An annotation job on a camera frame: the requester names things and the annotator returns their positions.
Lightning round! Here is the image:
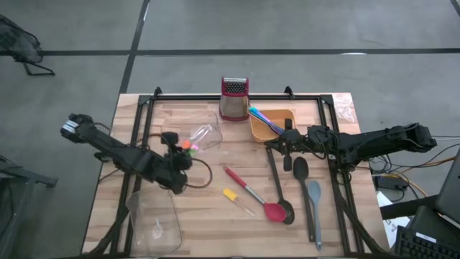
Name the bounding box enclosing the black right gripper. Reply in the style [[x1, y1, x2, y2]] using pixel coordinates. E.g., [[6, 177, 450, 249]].
[[264, 117, 311, 173]]

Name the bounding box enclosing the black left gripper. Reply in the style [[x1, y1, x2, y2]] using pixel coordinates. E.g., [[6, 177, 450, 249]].
[[157, 131, 194, 196]]

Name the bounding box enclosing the iridescent spoon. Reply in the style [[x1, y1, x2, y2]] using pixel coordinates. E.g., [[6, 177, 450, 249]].
[[251, 111, 285, 137]]

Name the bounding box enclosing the orange mini spatula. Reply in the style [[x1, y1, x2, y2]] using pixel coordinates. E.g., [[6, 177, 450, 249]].
[[181, 125, 208, 150]]

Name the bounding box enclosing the iridescent knife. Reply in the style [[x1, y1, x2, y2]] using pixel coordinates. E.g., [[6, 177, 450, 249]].
[[250, 106, 285, 135]]

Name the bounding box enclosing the pink mini spatula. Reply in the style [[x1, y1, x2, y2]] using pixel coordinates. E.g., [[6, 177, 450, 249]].
[[190, 124, 213, 151]]

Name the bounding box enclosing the black slotted ladle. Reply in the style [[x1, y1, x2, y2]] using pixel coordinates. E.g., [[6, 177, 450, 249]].
[[265, 146, 296, 226]]

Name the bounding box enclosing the iridescent fork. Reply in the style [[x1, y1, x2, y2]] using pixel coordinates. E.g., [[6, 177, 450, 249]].
[[248, 109, 277, 132]]

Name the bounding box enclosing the black nylon spoon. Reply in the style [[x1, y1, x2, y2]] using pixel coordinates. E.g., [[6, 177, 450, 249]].
[[292, 155, 316, 243]]

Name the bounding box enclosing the yellow mini spatula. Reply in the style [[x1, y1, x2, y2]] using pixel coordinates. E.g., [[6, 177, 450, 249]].
[[222, 188, 257, 218]]

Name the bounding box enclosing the grey silicone spoon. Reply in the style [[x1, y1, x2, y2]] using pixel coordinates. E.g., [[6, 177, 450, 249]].
[[307, 179, 323, 252]]

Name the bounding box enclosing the red silicone spatula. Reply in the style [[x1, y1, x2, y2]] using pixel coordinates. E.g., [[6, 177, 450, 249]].
[[223, 166, 288, 223]]

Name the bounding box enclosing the yellow plastic bin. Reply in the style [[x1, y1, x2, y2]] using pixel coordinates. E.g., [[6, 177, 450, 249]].
[[248, 109, 296, 144]]

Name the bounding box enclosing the clear plastic bin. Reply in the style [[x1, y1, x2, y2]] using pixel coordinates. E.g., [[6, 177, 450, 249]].
[[160, 110, 224, 159], [125, 188, 183, 257]]

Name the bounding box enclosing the red steel box grater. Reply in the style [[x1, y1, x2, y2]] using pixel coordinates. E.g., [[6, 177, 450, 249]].
[[218, 76, 251, 122]]

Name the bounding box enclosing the crumpled clear plastic film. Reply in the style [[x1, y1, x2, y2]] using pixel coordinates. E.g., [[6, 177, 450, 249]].
[[332, 94, 357, 124]]

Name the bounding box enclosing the black power adapter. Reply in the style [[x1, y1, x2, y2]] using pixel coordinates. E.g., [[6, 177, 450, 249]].
[[375, 174, 410, 192]]

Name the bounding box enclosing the white paper sheet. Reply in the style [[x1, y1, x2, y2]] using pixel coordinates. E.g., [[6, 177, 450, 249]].
[[376, 190, 411, 249]]

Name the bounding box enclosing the grey metal stand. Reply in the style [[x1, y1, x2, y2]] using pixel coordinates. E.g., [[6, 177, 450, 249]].
[[0, 154, 59, 259]]

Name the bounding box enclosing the black keyboard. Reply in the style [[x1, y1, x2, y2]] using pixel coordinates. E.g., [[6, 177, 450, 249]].
[[394, 225, 460, 259]]

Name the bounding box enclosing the black mesh chair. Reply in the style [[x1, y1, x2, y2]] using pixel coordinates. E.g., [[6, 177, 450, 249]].
[[0, 13, 57, 77]]

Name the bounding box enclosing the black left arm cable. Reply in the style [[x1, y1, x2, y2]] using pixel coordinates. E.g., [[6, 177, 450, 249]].
[[185, 157, 213, 191]]

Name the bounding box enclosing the black aluminium table frame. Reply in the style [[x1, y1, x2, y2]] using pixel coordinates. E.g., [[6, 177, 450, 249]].
[[86, 85, 391, 257]]

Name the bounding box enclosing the yellow cable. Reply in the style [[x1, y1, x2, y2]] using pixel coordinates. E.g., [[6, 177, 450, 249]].
[[373, 155, 460, 198]]

